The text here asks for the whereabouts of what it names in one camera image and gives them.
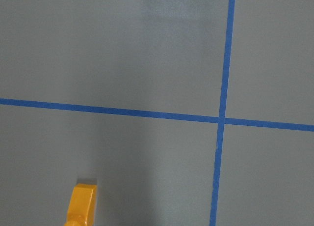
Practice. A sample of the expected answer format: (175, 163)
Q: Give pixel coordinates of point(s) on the orange trapezoid block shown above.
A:
(82, 206)

